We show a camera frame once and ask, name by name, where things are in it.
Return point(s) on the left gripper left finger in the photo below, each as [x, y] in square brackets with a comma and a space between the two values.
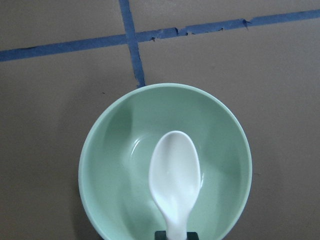
[160, 235]

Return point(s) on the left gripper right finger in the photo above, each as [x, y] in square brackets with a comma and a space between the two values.
[192, 236]

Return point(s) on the green ceramic bowl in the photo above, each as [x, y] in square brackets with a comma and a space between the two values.
[115, 159]

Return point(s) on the white plastic spoon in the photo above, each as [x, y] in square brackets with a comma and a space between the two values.
[174, 180]

